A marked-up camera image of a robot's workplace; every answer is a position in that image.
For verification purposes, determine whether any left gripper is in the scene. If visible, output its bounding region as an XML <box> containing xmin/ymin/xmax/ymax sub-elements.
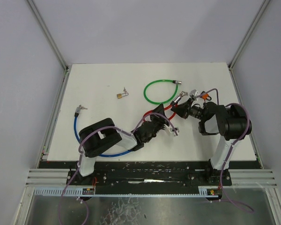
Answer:
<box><xmin>149</xmin><ymin>105</ymin><xmax>170</xmax><ymax>136</ymax></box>

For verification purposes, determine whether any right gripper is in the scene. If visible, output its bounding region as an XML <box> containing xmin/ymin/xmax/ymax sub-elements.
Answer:
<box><xmin>170</xmin><ymin>98</ymin><xmax>206</xmax><ymax>121</ymax></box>

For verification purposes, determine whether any red cable lock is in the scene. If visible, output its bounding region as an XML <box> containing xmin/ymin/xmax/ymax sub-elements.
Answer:
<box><xmin>142</xmin><ymin>95</ymin><xmax>182</xmax><ymax>122</ymax></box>

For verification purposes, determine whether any red lock key bunch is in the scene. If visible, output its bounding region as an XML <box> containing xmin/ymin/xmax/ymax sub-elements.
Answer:
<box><xmin>179</xmin><ymin>91</ymin><xmax>189</xmax><ymax>97</ymax></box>

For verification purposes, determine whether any orange padlock with keys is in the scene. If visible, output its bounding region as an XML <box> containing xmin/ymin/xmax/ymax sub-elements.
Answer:
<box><xmin>201</xmin><ymin>92</ymin><xmax>212</xmax><ymax>101</ymax></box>

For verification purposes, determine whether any green cable lock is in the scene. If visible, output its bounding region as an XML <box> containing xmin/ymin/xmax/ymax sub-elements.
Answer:
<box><xmin>143</xmin><ymin>79</ymin><xmax>182</xmax><ymax>105</ymax></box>

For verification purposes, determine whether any brass padlock with key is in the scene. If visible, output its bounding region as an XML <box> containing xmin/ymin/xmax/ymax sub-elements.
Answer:
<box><xmin>117</xmin><ymin>92</ymin><xmax>129</xmax><ymax>99</ymax></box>

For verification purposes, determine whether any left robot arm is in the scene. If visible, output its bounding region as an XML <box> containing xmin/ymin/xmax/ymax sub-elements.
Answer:
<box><xmin>77</xmin><ymin>104</ymin><xmax>170</xmax><ymax>185</ymax></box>

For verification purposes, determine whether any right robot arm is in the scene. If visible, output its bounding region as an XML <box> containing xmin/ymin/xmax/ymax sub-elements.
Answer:
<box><xmin>171</xmin><ymin>98</ymin><xmax>252</xmax><ymax>185</ymax></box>

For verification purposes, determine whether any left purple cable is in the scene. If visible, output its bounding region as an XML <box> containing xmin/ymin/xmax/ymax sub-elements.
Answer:
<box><xmin>58</xmin><ymin>112</ymin><xmax>178</xmax><ymax>225</ymax></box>

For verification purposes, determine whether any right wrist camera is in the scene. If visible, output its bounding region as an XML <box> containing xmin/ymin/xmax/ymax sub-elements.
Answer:
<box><xmin>189</xmin><ymin>90</ymin><xmax>200</xmax><ymax>101</ymax></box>

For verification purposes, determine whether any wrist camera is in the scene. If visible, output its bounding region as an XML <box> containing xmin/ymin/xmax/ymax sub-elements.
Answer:
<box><xmin>163</xmin><ymin>125</ymin><xmax>179</xmax><ymax>136</ymax></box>
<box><xmin>189</xmin><ymin>90</ymin><xmax>200</xmax><ymax>101</ymax></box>

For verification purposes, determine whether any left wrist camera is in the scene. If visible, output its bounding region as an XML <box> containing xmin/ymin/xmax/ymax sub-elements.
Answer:
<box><xmin>163</xmin><ymin>125</ymin><xmax>179</xmax><ymax>136</ymax></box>

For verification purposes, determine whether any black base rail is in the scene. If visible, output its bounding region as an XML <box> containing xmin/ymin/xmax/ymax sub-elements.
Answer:
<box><xmin>71</xmin><ymin>161</ymin><xmax>232</xmax><ymax>186</ymax></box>

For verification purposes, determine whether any blue cable lock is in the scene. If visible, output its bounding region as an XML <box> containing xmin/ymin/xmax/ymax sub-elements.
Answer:
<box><xmin>73</xmin><ymin>105</ymin><xmax>136</xmax><ymax>158</ymax></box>

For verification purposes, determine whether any right aluminium frame post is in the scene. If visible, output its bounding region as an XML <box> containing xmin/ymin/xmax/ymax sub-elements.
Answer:
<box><xmin>228</xmin><ymin>0</ymin><xmax>272</xmax><ymax>70</ymax></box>

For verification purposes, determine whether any aluminium frame post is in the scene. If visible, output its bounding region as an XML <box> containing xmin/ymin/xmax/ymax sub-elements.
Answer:
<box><xmin>25</xmin><ymin>0</ymin><xmax>69</xmax><ymax>71</ymax></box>
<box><xmin>228</xmin><ymin>0</ymin><xmax>272</xmax><ymax>70</ymax></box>

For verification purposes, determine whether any left aluminium frame post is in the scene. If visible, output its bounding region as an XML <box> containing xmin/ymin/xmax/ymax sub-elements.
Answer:
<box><xmin>25</xmin><ymin>0</ymin><xmax>69</xmax><ymax>71</ymax></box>

